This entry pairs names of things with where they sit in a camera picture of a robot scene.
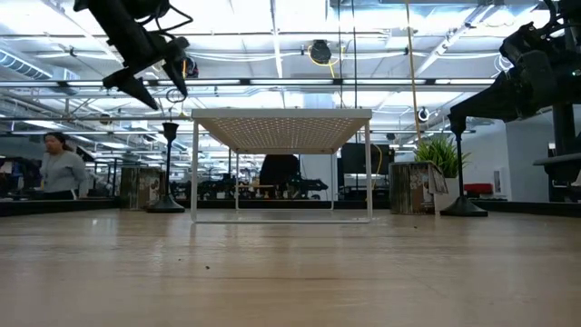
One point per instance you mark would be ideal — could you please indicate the black background robot station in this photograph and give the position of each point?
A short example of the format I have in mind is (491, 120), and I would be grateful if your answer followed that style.
(277, 170)

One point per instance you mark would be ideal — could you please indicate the glass jar candle brown label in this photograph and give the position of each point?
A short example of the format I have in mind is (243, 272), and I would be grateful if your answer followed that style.
(408, 188)
(136, 188)

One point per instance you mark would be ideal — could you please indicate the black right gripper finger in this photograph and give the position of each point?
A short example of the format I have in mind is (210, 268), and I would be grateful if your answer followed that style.
(490, 102)

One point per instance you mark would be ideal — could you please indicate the black monitor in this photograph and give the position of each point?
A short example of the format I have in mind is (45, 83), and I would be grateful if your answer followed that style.
(363, 159)

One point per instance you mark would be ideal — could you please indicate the small round ceiling reel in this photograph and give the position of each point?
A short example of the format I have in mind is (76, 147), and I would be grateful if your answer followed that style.
(423, 114)

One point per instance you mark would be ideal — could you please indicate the red seat cushion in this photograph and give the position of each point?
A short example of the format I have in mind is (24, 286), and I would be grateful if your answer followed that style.
(479, 188)

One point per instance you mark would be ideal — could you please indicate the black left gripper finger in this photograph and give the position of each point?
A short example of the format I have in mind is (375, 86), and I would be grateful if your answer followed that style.
(177, 72)
(129, 84)

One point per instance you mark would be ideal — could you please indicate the white perforated metal shelf riser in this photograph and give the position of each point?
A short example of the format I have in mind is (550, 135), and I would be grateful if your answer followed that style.
(281, 131)

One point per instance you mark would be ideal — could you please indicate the person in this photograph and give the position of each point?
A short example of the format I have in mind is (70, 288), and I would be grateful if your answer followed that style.
(63, 172)

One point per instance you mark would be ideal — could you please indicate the green plant in white pot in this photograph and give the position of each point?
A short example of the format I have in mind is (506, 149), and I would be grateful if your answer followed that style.
(442, 154)

